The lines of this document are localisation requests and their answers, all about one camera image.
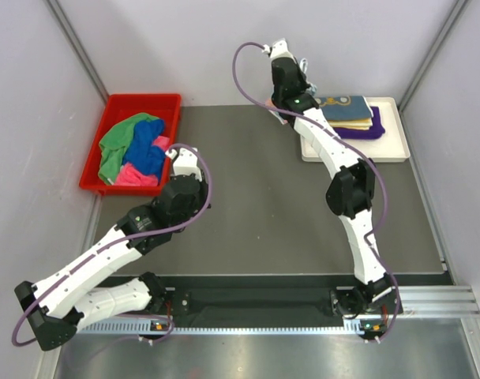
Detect yellow and blue cartoon towel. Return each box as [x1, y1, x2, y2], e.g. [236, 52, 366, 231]
[316, 96, 373, 122]

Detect royal blue towel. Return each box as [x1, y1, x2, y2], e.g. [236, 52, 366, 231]
[122, 118, 166, 178]

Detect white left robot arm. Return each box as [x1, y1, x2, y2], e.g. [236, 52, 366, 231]
[14, 174, 209, 351]

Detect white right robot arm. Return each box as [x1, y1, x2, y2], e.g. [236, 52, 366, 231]
[271, 54, 400, 313]

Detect pink towel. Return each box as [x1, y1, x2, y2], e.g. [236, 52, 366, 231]
[114, 135, 171, 186]

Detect cream folded towel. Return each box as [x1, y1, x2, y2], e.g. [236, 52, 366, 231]
[329, 118, 373, 130]

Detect green towel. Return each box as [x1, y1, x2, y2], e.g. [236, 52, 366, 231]
[98, 113, 159, 186]

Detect red plastic bin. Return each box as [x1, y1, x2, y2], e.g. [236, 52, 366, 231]
[79, 94, 181, 196]

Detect purple folded towel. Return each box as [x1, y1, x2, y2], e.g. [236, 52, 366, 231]
[334, 107, 385, 141]

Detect white plastic tray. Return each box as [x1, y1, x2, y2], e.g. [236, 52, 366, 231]
[298, 96, 411, 163]

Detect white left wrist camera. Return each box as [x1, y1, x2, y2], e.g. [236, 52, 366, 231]
[165, 148, 203, 182]

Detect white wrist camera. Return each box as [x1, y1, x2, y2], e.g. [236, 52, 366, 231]
[165, 148, 203, 182]
[263, 38, 294, 60]

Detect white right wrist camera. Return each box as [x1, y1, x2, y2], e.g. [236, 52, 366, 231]
[263, 38, 294, 60]

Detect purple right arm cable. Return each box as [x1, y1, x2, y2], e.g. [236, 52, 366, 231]
[232, 41, 401, 343]

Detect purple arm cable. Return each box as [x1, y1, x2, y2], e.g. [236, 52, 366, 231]
[10, 144, 214, 348]
[232, 41, 401, 343]

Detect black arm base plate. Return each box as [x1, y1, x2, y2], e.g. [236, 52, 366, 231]
[144, 274, 403, 328]

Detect grey slotted cable duct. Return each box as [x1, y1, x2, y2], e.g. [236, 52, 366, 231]
[80, 317, 382, 337]

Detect right aluminium frame post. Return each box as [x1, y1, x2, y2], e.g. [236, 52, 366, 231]
[397, 0, 472, 111]

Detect aluminium frame post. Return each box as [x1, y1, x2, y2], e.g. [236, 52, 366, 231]
[43, 0, 109, 104]
[397, 0, 472, 111]

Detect left aluminium frame post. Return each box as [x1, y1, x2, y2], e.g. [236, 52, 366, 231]
[43, 0, 109, 104]

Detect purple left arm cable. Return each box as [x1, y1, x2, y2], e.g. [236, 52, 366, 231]
[10, 144, 214, 348]

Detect aluminium front rail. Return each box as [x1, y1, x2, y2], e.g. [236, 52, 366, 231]
[399, 286, 480, 319]

